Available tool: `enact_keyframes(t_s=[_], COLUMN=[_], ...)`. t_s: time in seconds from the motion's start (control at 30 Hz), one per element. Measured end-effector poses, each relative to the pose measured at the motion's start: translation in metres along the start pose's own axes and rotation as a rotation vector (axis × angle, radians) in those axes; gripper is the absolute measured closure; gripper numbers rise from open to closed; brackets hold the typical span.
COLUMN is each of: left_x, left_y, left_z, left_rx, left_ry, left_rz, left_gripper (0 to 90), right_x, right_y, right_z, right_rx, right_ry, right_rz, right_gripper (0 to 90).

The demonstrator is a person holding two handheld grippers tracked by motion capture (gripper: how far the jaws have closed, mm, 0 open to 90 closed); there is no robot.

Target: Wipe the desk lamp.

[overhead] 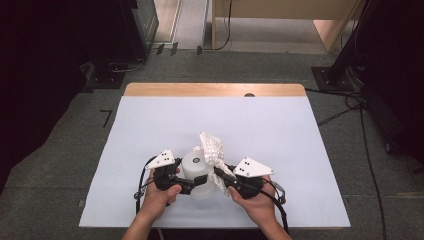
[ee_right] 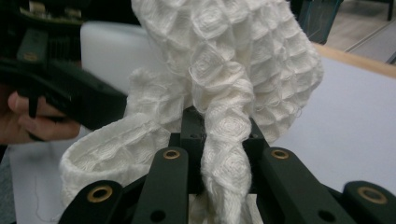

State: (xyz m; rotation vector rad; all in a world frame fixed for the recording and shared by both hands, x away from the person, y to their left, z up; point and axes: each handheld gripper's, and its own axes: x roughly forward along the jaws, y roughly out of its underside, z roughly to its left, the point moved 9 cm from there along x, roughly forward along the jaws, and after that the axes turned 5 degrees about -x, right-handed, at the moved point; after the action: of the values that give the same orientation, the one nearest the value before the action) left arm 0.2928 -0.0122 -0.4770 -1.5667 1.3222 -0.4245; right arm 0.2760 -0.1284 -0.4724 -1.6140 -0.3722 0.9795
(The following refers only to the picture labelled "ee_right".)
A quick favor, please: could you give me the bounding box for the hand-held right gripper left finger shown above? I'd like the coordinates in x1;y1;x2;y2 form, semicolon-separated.
169;105;206;194

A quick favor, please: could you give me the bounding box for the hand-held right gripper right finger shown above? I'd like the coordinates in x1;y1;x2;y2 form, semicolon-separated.
242;119;270;194

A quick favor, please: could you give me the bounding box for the wooden table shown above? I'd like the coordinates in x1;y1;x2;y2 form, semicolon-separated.
311;41;396;78

